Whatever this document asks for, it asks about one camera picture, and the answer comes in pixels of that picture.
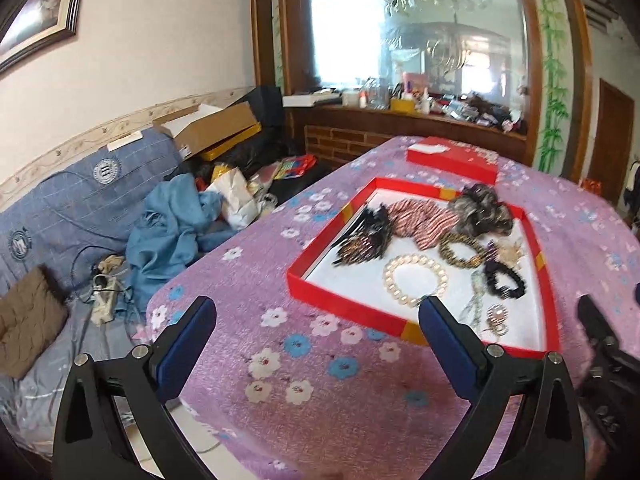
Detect grey fur scrunchie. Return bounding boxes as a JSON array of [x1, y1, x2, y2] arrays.
[[448, 183, 514, 237]]

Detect red checked fabric scrunchie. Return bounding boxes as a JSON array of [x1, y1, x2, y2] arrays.
[[387, 198, 459, 250]]

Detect silver pearl brooch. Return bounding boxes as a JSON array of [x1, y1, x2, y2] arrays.
[[483, 304, 509, 339]]

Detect brown cushion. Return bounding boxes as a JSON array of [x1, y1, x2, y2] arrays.
[[0, 266, 68, 380]]

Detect white power strip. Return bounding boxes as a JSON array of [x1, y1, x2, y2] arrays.
[[91, 274, 122, 326]]

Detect purple floral bedspread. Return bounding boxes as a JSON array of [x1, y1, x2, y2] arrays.
[[146, 136, 639, 479]]

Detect blue checked sofa cover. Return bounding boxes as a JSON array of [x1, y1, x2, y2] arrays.
[[1, 129, 179, 458]]

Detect red box tray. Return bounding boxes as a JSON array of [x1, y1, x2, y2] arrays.
[[286, 178, 561, 358]]

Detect red box lid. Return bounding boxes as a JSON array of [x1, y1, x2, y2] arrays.
[[406, 136, 499, 185]]

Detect blue cloth pile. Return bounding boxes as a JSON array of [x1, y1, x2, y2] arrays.
[[125, 174, 236, 314]]

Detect black beaded hair clip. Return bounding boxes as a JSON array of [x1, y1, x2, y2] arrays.
[[331, 205, 394, 266]]

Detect bamboo painted glass panel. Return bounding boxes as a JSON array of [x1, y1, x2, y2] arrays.
[[535, 0, 574, 176]]

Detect large wooden framed mirror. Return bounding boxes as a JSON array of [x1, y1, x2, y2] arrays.
[[249, 0, 594, 181]]

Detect cardboard box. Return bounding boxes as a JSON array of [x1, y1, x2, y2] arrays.
[[152, 102, 258, 160]]

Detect black bead bracelet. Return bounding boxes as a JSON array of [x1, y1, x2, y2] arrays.
[[482, 258, 528, 302]]

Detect white pearl bracelet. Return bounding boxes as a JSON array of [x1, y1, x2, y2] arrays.
[[382, 252, 450, 310]]

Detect leopard bead bracelet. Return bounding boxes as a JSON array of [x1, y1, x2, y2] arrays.
[[437, 232, 490, 270]]

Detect framed wall picture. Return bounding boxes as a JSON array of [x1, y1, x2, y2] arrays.
[[1, 0, 80, 74]]

